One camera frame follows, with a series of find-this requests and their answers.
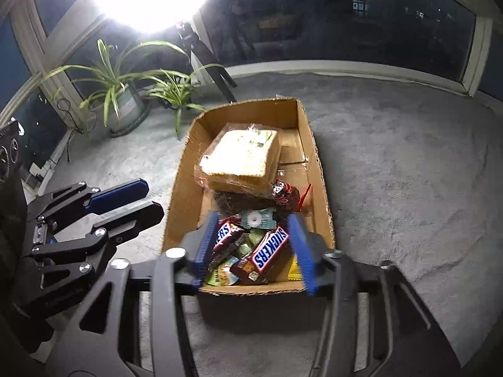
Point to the dark snack packet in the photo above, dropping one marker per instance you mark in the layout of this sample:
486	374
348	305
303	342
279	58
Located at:
235	204

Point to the large spider plant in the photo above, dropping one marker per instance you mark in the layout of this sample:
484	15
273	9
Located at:
112	86

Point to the brown chocolate bar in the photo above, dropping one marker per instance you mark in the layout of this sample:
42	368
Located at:
224	235
267	251

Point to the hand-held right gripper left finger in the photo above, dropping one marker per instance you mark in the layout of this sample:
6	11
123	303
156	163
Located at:
206	251

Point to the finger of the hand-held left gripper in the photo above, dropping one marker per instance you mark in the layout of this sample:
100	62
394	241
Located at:
137	216
118	194

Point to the dark plant pot saucer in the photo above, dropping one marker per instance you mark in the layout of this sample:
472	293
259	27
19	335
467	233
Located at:
137	127

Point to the blue red peanut packet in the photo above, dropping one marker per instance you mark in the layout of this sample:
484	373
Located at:
224	277

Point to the cardboard box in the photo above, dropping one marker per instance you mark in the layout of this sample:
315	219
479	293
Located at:
184	204

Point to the green snack packet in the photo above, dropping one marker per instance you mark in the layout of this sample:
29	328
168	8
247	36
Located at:
257	218

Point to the small light green packet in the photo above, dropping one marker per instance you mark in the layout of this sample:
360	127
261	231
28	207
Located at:
252	240

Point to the small spider plant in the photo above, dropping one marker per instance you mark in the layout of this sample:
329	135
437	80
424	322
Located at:
177	94

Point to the green plant pot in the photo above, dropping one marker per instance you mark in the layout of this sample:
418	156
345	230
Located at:
129	114

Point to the bread loaf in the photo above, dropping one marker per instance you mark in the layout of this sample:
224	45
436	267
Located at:
239	157

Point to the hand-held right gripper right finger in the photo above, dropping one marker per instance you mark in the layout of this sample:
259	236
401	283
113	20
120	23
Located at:
304	255

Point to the white power strip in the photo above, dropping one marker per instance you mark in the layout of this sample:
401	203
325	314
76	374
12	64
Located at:
39	172

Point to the yellow snack packet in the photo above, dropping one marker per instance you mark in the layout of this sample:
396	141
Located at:
294	271

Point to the red clear snack packet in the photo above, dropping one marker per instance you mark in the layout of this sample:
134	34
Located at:
285	194

